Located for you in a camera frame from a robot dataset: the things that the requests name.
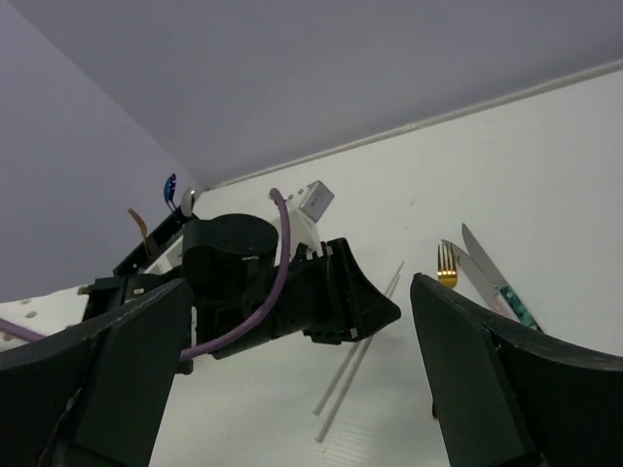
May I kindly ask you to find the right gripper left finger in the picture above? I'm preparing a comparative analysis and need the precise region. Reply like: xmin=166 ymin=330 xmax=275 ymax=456
xmin=1 ymin=279 xmax=192 ymax=466

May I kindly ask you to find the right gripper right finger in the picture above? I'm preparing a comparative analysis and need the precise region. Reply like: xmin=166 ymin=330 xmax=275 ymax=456
xmin=410 ymin=273 xmax=622 ymax=466

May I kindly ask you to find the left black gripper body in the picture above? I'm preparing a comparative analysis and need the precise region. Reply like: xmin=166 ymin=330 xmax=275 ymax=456
xmin=194 ymin=237 xmax=344 ymax=359

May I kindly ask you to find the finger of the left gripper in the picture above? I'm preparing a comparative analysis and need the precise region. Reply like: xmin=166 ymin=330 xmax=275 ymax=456
xmin=335 ymin=238 xmax=401 ymax=341

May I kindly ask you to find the clear chopstick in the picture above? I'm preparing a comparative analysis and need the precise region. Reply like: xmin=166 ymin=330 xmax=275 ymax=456
xmin=316 ymin=274 xmax=403 ymax=444
xmin=312 ymin=262 xmax=405 ymax=416

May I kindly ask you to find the silver spoon pink handle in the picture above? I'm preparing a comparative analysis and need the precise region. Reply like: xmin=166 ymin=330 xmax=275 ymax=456
xmin=179 ymin=188 xmax=196 ymax=218

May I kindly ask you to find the gold fork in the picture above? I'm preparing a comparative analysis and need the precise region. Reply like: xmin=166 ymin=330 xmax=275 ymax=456
xmin=437 ymin=242 xmax=458 ymax=289

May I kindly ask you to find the blue metallic spoon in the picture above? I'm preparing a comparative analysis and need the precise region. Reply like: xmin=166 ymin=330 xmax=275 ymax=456
xmin=163 ymin=173 xmax=177 ymax=212

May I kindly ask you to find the copper fork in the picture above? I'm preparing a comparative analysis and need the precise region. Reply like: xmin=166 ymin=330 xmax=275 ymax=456
xmin=128 ymin=208 xmax=150 ymax=255

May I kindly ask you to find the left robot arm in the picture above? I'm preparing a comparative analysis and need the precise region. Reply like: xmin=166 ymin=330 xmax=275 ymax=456
xmin=80 ymin=213 xmax=401 ymax=359

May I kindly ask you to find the black utensil container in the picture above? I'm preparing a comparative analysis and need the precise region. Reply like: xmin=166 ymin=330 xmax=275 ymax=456
xmin=113 ymin=210 xmax=198 ymax=276

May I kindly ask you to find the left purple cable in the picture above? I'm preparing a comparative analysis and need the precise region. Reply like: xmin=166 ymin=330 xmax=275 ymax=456
xmin=0 ymin=188 xmax=293 ymax=362

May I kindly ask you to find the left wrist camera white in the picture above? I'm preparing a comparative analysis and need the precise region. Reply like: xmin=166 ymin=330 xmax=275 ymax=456
xmin=286 ymin=180 xmax=335 ymax=257

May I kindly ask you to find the silver knife iridescent handle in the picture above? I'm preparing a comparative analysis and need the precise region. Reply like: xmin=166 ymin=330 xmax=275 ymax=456
xmin=461 ymin=224 xmax=543 ymax=333

